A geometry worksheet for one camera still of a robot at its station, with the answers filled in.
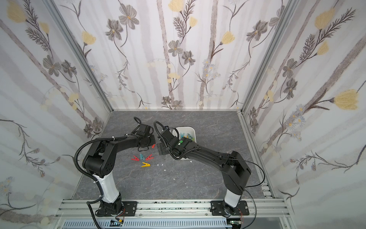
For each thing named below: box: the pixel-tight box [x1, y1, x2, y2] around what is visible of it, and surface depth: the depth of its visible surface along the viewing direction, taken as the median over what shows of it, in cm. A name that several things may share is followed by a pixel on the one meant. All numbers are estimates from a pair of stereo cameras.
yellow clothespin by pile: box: [141, 161, 152, 168], surface depth 92 cm
